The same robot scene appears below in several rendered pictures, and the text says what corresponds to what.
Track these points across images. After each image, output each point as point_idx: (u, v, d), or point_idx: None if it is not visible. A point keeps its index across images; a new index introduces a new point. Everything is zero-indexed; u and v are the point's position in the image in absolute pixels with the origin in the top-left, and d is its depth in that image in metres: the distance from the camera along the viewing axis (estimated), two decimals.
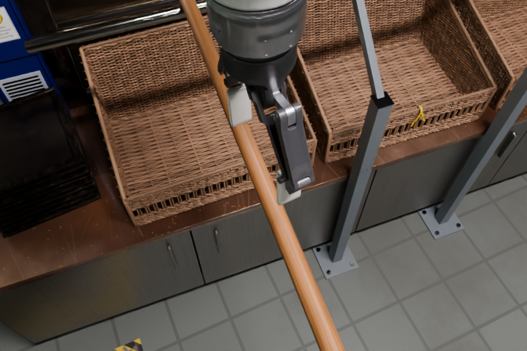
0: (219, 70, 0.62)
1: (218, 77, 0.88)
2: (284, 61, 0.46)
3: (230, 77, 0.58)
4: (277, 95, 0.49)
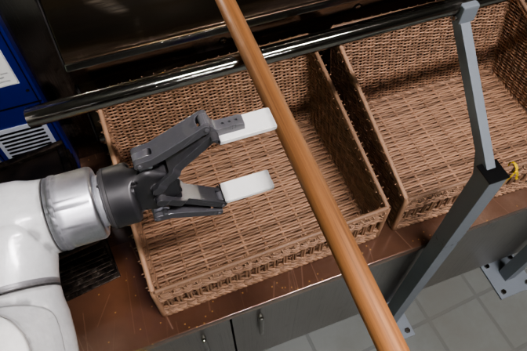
0: (198, 115, 0.55)
1: (309, 175, 0.60)
2: None
3: None
4: (152, 203, 0.64)
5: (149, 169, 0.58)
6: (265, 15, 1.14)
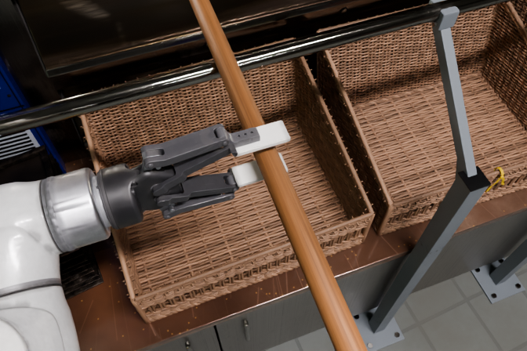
0: (216, 128, 0.58)
1: (278, 185, 0.59)
2: None
3: None
4: None
5: (151, 170, 0.58)
6: (248, 19, 1.13)
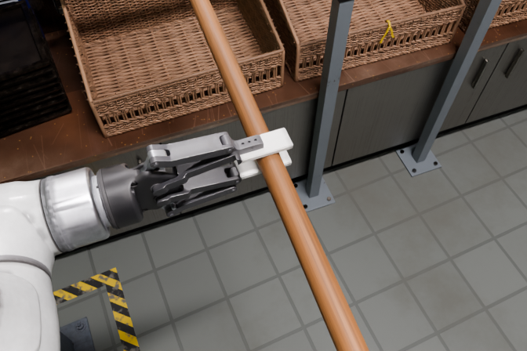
0: (220, 136, 0.59)
1: (276, 177, 0.60)
2: None
3: None
4: None
5: (151, 171, 0.58)
6: None
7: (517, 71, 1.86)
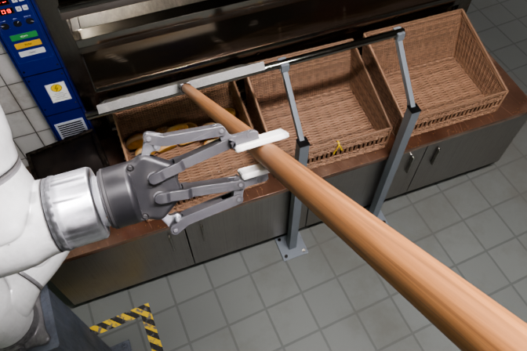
0: None
1: (270, 150, 0.59)
2: (122, 226, 0.60)
3: (198, 150, 0.62)
4: (160, 217, 0.62)
5: (149, 159, 0.60)
6: (201, 61, 2.12)
7: (439, 159, 2.55)
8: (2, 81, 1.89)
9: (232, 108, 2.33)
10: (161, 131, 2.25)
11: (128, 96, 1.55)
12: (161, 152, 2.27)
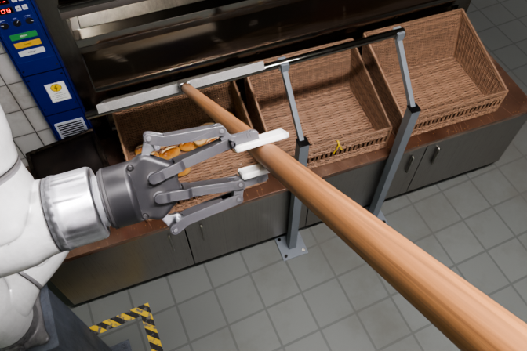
0: None
1: (270, 150, 0.59)
2: (122, 226, 0.60)
3: (198, 150, 0.62)
4: (160, 217, 0.62)
5: (149, 159, 0.60)
6: (201, 61, 2.12)
7: (439, 159, 2.55)
8: (2, 81, 1.89)
9: (228, 111, 2.33)
10: None
11: (128, 96, 1.55)
12: None
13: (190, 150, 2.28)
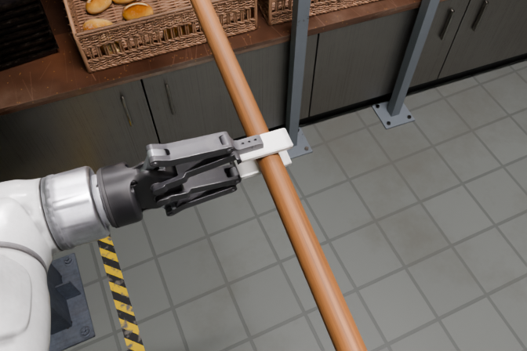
0: (220, 135, 0.59)
1: (276, 179, 0.60)
2: None
3: None
4: None
5: (151, 170, 0.58)
6: None
7: (484, 25, 1.96)
8: None
9: None
10: None
11: None
12: None
13: None
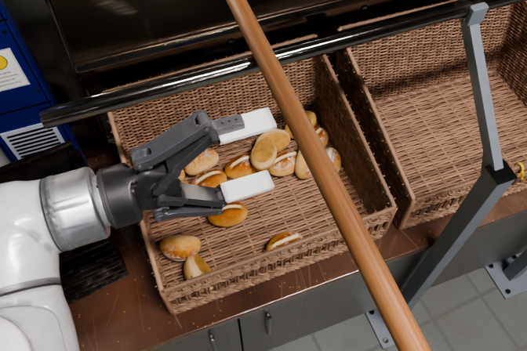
0: (198, 115, 0.55)
1: (316, 157, 0.62)
2: None
3: None
4: None
5: (149, 169, 0.58)
6: (273, 16, 1.15)
7: None
8: None
9: (308, 110, 1.36)
10: (200, 157, 1.29)
11: None
12: None
13: None
